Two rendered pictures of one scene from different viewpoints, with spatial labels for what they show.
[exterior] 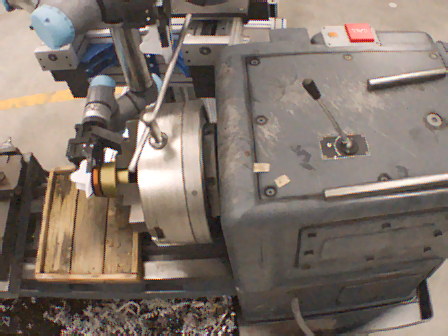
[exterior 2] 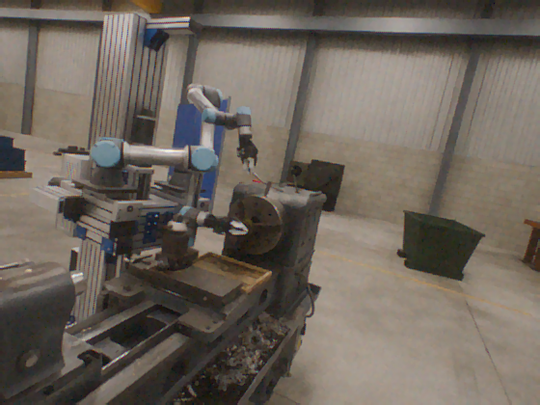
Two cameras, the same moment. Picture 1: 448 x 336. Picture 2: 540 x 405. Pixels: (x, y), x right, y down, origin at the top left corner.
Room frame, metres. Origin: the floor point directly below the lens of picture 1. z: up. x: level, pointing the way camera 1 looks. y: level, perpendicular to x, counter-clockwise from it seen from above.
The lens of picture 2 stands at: (0.12, 1.82, 1.47)
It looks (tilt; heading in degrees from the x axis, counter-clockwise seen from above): 8 degrees down; 284
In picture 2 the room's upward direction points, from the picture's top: 11 degrees clockwise
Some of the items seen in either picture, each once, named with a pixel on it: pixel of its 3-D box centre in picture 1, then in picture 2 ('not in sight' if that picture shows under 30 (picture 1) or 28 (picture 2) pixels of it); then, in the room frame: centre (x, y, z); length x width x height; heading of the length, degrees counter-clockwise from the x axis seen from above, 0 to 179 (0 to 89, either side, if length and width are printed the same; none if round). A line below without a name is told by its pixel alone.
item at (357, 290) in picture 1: (325, 258); (259, 308); (0.55, -0.29, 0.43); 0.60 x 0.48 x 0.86; 84
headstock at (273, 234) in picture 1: (351, 156); (278, 218); (0.55, -0.29, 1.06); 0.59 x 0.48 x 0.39; 84
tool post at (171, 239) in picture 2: not in sight; (176, 241); (0.72, 0.69, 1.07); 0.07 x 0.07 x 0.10; 84
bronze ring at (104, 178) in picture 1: (113, 179); (244, 228); (0.59, 0.25, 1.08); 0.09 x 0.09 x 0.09; 84
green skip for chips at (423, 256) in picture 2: not in sight; (433, 243); (-1.37, -4.61, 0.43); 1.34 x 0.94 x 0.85; 94
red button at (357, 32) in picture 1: (359, 33); not in sight; (0.75, -0.37, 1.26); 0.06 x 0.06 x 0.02; 84
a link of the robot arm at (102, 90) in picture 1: (100, 97); (191, 216); (0.86, 0.29, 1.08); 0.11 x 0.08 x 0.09; 173
